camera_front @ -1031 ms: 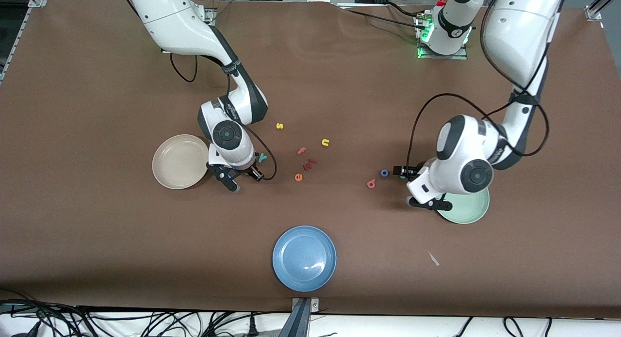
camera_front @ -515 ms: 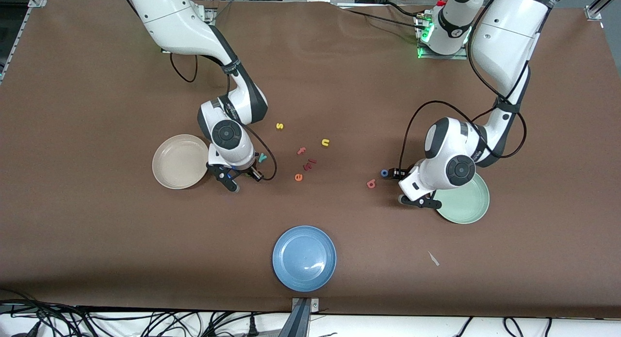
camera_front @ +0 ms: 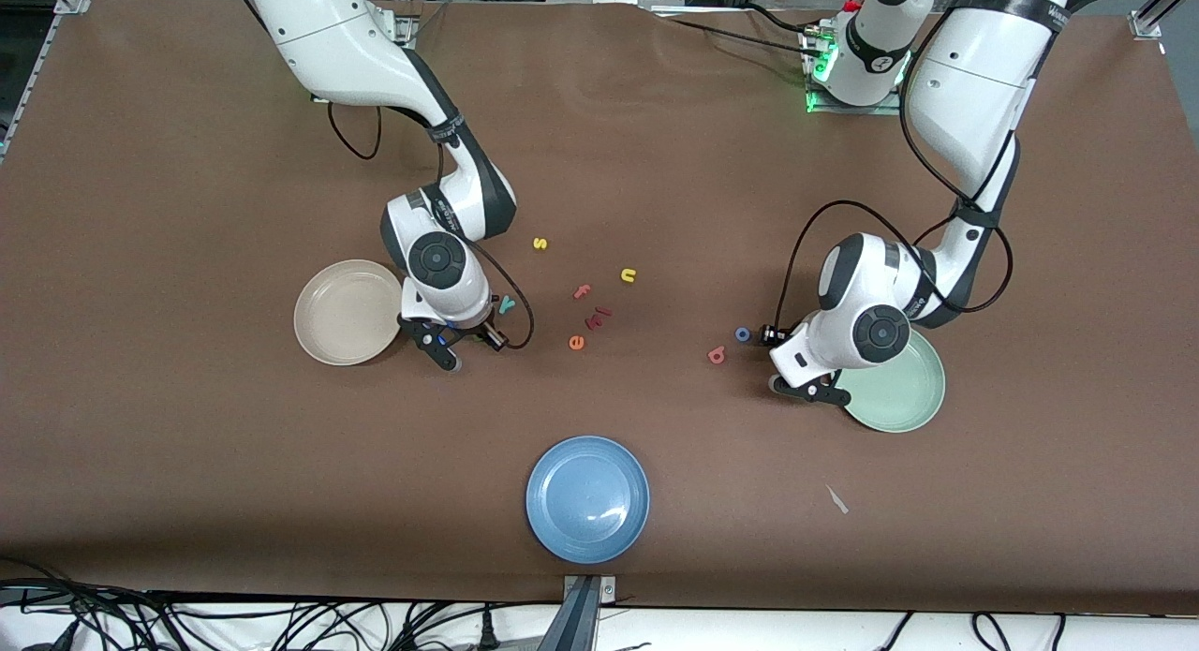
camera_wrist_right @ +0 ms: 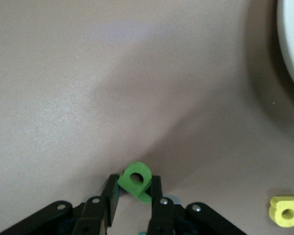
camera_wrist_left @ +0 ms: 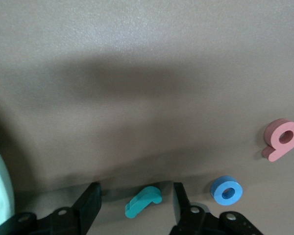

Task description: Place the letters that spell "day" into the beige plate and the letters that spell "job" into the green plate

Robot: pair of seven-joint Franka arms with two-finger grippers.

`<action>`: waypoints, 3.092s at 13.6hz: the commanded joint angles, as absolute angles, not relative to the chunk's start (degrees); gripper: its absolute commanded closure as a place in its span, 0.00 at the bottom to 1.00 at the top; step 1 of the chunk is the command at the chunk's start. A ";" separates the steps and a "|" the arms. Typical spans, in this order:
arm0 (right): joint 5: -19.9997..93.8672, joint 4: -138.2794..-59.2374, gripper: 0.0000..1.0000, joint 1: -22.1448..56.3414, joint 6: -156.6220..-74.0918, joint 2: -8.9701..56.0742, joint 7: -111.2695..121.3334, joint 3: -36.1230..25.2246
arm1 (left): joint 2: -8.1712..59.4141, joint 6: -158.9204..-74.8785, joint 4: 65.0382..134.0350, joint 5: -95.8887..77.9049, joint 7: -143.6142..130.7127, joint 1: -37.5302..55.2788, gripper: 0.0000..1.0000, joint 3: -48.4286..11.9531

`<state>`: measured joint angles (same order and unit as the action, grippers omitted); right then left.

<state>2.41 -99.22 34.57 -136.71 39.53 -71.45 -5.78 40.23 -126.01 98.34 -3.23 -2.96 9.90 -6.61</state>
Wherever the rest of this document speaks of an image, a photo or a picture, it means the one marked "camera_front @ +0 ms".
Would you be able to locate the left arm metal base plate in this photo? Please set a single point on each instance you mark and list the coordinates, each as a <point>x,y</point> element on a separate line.
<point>843,110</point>

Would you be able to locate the aluminium bracket profile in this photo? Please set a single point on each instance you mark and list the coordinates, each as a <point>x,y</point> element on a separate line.
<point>585,614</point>

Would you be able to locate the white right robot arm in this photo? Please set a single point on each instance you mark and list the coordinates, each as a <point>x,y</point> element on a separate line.
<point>328,33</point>

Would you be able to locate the white paper scrap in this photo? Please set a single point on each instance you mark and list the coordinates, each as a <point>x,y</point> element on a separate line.
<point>836,499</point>

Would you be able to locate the brown paper table cover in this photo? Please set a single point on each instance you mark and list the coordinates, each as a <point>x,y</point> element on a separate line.
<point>599,145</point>

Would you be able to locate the beige brown plate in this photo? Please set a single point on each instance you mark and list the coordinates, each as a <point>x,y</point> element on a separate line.
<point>348,312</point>

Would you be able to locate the aluminium frame profile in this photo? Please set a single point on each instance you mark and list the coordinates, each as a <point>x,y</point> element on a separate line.
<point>73,0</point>
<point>1147,22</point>

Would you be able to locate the blue plate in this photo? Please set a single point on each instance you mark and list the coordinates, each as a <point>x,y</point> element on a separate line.
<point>587,499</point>

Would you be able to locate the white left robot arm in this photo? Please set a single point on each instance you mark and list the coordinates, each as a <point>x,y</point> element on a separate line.
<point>974,89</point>

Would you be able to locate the teal foam letter y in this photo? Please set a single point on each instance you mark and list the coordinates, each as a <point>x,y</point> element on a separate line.
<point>507,303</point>

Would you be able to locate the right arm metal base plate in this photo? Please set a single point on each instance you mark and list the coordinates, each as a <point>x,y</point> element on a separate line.
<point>405,28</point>

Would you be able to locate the light green plate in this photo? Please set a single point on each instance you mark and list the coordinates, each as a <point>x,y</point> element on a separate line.
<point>899,398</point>

